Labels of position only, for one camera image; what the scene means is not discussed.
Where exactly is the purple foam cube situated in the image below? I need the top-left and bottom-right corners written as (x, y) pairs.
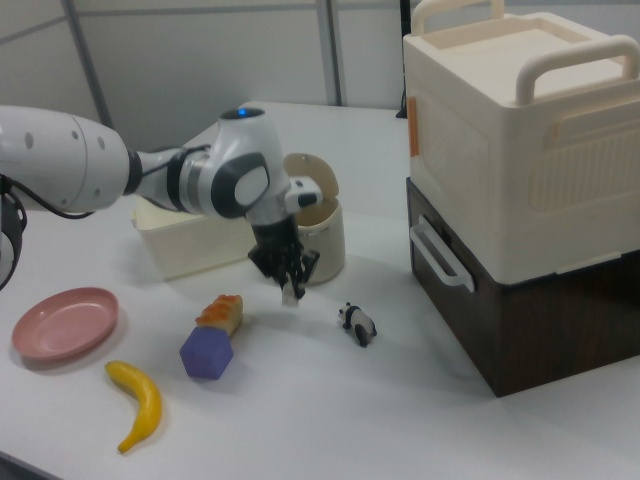
top-left (178, 324), bottom-right (235, 382)

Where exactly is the small panda figurine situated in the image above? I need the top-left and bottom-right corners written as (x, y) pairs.
top-left (336, 301), bottom-right (379, 349)

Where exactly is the dark brown wooden crate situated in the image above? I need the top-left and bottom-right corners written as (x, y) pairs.
top-left (405, 177), bottom-right (640, 399)

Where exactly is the white open plastic bin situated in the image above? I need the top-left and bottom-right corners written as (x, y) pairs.
top-left (130, 194), bottom-right (259, 282)

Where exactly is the cream trash can with lid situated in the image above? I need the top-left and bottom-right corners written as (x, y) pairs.
top-left (282, 152), bottom-right (346, 287)

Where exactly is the cream storage box with handles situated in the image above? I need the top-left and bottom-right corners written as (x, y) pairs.
top-left (402, 0), bottom-right (640, 284)

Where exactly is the pink plastic plate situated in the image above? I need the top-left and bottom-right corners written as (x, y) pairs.
top-left (10, 286), bottom-right (121, 362)

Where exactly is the black hanging cable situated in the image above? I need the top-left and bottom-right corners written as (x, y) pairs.
top-left (398, 0), bottom-right (410, 120)

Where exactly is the toy bread with orange topping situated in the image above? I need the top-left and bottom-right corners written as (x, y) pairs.
top-left (193, 293), bottom-right (245, 337)

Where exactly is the yellow toy banana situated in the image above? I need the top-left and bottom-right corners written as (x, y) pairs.
top-left (103, 359), bottom-right (164, 455)

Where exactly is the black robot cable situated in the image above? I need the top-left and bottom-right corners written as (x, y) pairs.
top-left (0, 172), bottom-right (96, 220)

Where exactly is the orange tape strip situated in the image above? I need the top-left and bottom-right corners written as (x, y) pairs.
top-left (407, 96), bottom-right (421, 160)

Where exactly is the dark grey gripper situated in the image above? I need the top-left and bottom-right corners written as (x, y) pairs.
top-left (247, 207), bottom-right (321, 301)

